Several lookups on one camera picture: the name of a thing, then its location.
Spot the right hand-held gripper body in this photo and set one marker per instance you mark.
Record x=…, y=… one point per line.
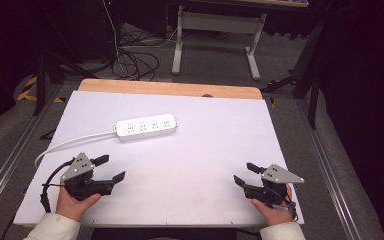
x=276, y=175

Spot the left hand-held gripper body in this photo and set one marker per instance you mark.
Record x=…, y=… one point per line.
x=78, y=168

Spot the person's left hand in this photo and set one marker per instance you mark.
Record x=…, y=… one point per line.
x=70, y=206

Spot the person's right hand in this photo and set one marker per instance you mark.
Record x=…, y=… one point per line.
x=278, y=215

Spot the white power strip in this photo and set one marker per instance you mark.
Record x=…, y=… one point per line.
x=146, y=127

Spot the white table cover sheet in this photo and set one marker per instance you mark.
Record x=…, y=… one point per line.
x=186, y=160

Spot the yellow black floor tape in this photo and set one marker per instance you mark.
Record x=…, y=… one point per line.
x=30, y=91

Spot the black tripod stand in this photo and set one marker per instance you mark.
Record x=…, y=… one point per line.
x=40, y=83

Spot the wooden table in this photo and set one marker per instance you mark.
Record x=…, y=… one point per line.
x=166, y=88

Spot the black metal stand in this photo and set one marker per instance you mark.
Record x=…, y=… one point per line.
x=313, y=83

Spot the metal floor rail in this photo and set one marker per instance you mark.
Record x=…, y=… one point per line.
x=10, y=166
x=333, y=173

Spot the white metal desk frame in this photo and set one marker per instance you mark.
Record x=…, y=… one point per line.
x=218, y=20

